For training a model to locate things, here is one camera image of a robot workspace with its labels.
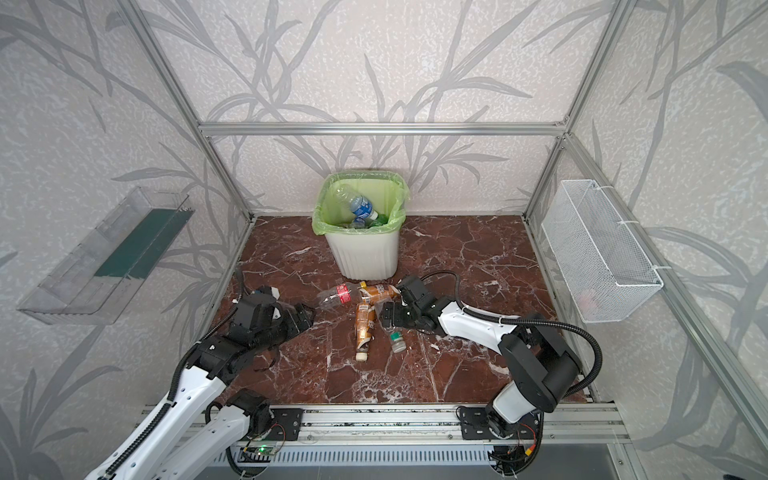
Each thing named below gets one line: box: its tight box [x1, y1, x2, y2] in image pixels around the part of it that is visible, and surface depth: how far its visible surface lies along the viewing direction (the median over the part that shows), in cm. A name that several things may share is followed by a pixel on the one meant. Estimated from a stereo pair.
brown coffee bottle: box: [355, 303, 376, 361], surface depth 88 cm
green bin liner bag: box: [312, 171, 411, 235], surface depth 93 cm
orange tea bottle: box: [359, 281, 400, 301], surface depth 95 cm
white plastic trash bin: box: [324, 227, 400, 281], surface depth 88 cm
